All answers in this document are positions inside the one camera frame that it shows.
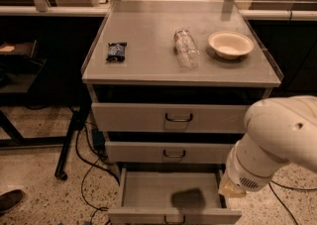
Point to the dark blue snack packet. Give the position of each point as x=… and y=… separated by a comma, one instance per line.
x=116, y=51

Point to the grey bottom drawer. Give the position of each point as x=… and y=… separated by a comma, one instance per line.
x=171, y=195

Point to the grey drawer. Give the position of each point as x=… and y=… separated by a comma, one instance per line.
x=171, y=195
x=181, y=118
x=184, y=153

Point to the padded gripper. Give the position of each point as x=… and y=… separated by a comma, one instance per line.
x=245, y=173

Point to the grey drawer cabinet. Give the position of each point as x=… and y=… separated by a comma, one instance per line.
x=170, y=81

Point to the grey middle drawer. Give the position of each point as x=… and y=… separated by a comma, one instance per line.
x=184, y=153

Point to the white counter rail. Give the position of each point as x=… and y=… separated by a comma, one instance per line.
x=54, y=11

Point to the grey top drawer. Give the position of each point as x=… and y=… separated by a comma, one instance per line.
x=181, y=118

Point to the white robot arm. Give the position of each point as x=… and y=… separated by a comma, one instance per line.
x=279, y=131

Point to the brown shoe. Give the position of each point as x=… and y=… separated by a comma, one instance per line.
x=10, y=200

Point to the clear plastic bottle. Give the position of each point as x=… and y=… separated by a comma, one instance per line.
x=186, y=51

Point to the white paper bowl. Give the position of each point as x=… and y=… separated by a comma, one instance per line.
x=230, y=45

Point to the black desk frame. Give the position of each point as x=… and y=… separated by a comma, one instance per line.
x=21, y=72

